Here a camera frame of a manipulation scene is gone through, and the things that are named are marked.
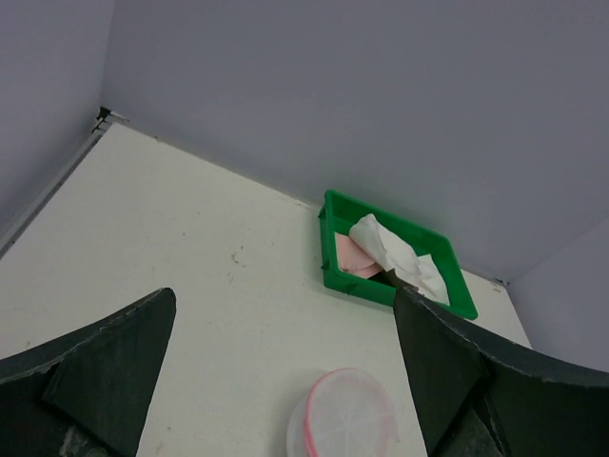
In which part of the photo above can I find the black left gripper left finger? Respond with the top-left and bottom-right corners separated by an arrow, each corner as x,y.
1,288 -> 176,456

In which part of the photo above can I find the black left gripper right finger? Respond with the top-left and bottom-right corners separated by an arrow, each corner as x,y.
393,289 -> 608,456

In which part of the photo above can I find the white mesh laundry bag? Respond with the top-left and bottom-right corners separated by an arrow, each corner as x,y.
285,368 -> 399,456

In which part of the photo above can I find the white bra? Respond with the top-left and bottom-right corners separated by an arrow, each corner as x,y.
349,214 -> 450,306

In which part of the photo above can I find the pink bra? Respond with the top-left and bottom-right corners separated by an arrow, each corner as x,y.
335,233 -> 383,279

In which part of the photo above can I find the green plastic tray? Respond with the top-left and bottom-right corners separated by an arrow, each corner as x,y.
318,189 -> 479,321

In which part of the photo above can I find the aluminium table edge frame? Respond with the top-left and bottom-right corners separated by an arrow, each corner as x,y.
1,107 -> 130,257

